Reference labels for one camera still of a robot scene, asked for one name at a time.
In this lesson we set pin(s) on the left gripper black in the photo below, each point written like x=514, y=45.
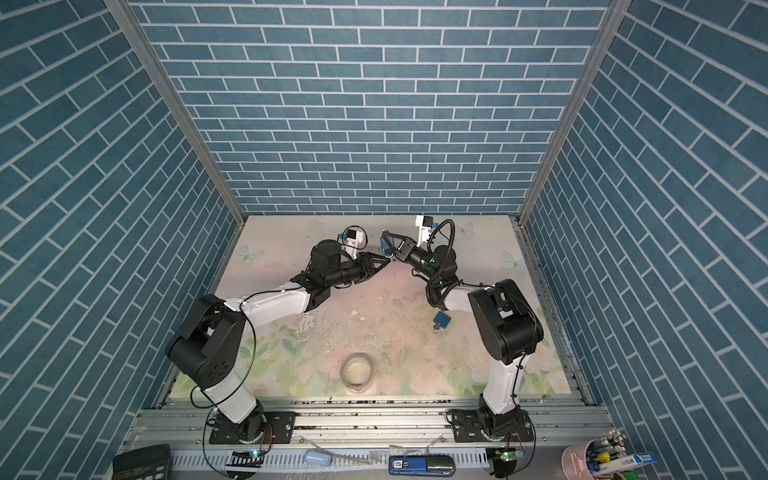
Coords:
x=363, y=263

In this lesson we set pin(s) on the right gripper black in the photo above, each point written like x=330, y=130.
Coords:
x=406, y=253

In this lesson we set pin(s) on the blue padlock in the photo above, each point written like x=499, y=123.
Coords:
x=441, y=321
x=388, y=249

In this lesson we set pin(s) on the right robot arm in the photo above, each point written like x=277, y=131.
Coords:
x=509, y=329

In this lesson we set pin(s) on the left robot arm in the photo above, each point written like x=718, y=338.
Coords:
x=206, y=345

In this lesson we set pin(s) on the clear tape roll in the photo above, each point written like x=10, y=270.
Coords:
x=357, y=372

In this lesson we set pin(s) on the light blue small object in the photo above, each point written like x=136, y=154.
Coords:
x=318, y=458

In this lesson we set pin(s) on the blue black device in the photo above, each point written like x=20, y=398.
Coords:
x=438, y=466

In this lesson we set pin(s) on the pink pen cup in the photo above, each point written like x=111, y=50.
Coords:
x=574, y=463

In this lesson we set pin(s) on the black calculator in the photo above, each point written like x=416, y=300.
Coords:
x=147, y=463

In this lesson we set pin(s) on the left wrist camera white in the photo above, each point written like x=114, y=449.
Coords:
x=353, y=240

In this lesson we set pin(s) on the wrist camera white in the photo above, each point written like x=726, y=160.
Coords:
x=353, y=240
x=425, y=225

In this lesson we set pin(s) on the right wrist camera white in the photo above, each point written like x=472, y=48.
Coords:
x=425, y=225

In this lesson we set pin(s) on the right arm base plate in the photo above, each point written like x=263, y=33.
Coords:
x=482, y=425

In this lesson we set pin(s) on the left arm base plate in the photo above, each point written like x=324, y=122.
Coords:
x=276, y=427

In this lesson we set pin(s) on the aluminium mounting rail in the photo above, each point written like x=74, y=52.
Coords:
x=369, y=421

